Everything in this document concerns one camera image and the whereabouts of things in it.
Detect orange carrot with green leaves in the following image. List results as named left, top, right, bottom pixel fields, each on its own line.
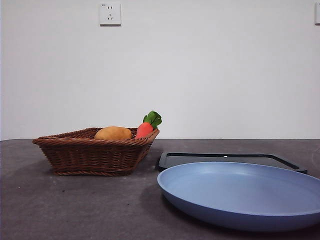
left=135, top=110, right=164, bottom=140

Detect yellow-brown potato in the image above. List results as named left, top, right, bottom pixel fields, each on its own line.
left=94, top=126, right=133, bottom=141

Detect black rectangular tray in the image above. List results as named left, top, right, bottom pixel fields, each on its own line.
left=156, top=152, right=308, bottom=175

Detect brown wicker basket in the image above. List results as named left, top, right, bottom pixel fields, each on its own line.
left=32, top=127, right=160, bottom=177

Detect blue round plate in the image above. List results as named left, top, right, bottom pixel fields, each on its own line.
left=156, top=161, right=320, bottom=232

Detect white wall socket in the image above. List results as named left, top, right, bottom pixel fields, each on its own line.
left=99, top=2, right=122, bottom=27

